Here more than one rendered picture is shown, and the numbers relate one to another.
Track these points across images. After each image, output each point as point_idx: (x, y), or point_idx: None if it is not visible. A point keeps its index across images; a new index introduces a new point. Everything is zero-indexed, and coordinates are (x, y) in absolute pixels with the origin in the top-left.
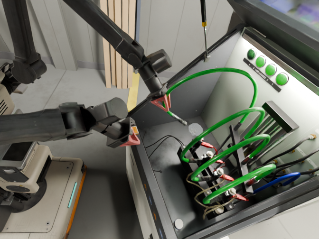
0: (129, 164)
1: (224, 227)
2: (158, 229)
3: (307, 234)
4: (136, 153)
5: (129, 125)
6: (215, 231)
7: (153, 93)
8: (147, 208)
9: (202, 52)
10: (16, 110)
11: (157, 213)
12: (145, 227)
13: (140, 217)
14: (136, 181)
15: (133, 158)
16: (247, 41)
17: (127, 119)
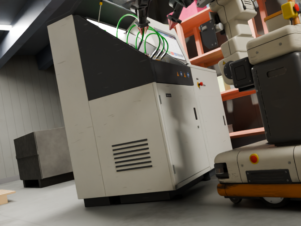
0: (170, 121)
1: (169, 54)
2: (187, 77)
3: (157, 44)
4: (167, 69)
5: (170, 15)
6: (172, 56)
7: (146, 21)
8: (185, 92)
9: (95, 25)
10: (210, 11)
11: (183, 67)
12: (195, 131)
13: (195, 154)
14: (178, 112)
15: (168, 86)
16: (90, 19)
17: (169, 15)
